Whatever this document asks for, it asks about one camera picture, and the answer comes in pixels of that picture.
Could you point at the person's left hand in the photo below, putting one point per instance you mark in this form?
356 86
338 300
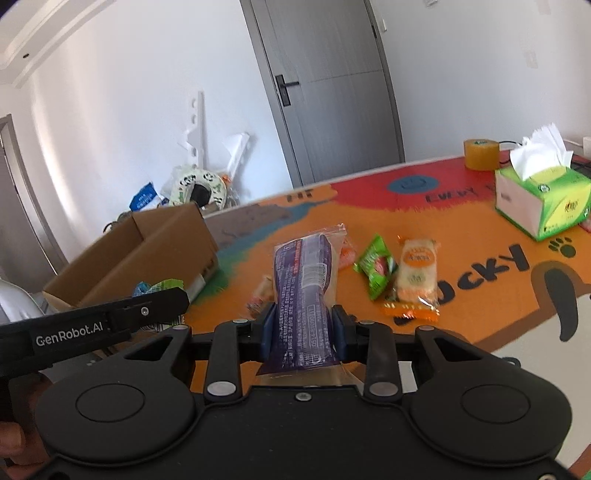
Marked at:
21 445

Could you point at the small orange candy packet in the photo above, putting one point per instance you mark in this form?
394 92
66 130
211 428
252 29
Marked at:
347 256

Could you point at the small green snack packet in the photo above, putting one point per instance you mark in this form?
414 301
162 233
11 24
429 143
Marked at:
375 267

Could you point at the small brown snack packet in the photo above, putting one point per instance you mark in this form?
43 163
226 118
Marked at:
261 293

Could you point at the beige rice cracker packet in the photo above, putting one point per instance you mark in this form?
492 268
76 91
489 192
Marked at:
415 277

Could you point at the tall white rack board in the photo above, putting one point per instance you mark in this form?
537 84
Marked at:
196 129

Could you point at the colourful cat print mat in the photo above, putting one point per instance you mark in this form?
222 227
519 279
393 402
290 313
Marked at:
461 314

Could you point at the grey side door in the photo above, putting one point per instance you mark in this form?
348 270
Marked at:
23 207

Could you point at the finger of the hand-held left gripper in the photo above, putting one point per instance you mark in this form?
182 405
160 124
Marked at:
152 307

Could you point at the dark purple bread packet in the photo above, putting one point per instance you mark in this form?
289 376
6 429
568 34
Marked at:
302 295

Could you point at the green tissue box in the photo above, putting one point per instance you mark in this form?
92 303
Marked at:
545 207

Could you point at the black shoe rack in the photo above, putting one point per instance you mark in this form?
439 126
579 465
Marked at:
124 216

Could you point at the panda print bag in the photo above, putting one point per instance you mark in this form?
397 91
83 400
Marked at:
184 180

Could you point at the brown tape roll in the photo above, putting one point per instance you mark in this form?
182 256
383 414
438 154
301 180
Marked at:
480 154

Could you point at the blue snack packet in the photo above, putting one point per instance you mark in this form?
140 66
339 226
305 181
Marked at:
143 289

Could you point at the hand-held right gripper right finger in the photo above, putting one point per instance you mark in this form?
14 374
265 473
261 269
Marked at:
339 332

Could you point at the short white rack board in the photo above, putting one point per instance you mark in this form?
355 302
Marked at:
238 152

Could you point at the brown cardboard box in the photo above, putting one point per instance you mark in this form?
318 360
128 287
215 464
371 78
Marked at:
115 272

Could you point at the blue white bag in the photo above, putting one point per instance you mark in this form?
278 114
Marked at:
143 196

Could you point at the light grey chair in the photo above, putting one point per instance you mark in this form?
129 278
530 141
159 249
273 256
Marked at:
18 300

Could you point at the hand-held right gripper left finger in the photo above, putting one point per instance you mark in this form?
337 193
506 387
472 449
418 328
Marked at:
268 332

